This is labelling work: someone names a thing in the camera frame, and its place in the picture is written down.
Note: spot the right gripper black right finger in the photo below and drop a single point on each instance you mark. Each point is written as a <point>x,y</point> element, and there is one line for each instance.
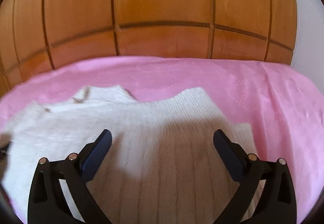
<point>277,203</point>

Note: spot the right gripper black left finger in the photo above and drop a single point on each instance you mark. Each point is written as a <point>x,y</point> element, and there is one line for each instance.
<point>47,203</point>

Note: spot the white knitted sweater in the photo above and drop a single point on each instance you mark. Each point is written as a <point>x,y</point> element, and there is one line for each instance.
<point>162,166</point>

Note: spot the pink bedspread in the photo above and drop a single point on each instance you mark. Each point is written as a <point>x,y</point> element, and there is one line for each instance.
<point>283,107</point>

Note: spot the wooden wardrobe wall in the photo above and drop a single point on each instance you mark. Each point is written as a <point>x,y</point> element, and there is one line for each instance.
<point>41,35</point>

